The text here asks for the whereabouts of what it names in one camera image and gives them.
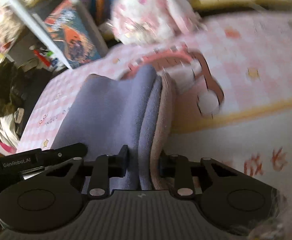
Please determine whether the brown and purple sweater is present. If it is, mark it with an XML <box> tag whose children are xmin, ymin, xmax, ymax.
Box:
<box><xmin>51</xmin><ymin>65</ymin><xmax>175</xmax><ymax>190</ymax></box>

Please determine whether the pink checkered desk mat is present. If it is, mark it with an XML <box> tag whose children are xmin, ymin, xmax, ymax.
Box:
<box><xmin>17</xmin><ymin>11</ymin><xmax>292</xmax><ymax>202</ymax></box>

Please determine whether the Harry Potter book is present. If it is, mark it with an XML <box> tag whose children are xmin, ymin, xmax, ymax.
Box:
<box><xmin>44</xmin><ymin>0</ymin><xmax>108</xmax><ymax>69</ymax></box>

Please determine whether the pink white plush bunny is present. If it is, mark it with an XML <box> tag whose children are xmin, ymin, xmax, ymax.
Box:
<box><xmin>110</xmin><ymin>0</ymin><xmax>202</xmax><ymax>45</ymax></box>

